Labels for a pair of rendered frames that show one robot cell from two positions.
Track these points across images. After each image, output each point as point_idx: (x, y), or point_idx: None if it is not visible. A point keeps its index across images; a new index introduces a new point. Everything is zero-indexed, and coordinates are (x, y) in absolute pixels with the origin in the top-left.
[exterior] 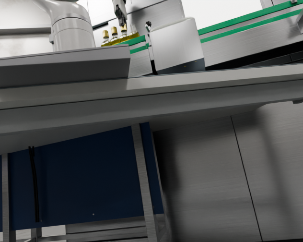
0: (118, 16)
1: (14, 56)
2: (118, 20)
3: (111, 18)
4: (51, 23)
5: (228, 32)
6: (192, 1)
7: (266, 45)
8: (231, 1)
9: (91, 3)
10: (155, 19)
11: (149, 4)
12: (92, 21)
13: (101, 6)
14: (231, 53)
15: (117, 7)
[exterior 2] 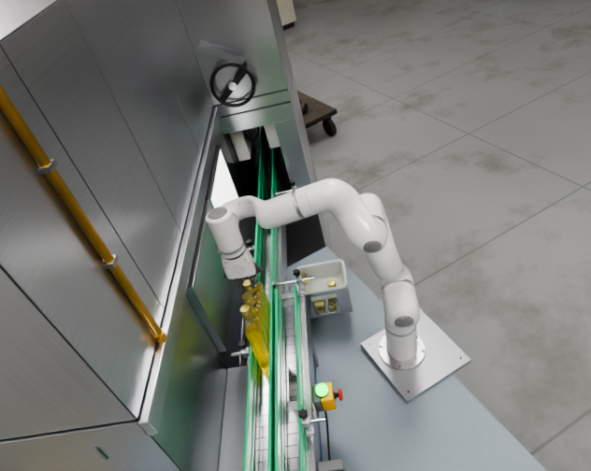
0: (252, 276)
1: (455, 344)
2: (197, 275)
3: (188, 277)
4: (413, 329)
5: (276, 238)
6: (215, 200)
7: (285, 239)
8: (226, 189)
9: (146, 266)
10: (213, 245)
11: (199, 223)
12: (178, 306)
13: (159, 263)
14: (285, 257)
15: (258, 265)
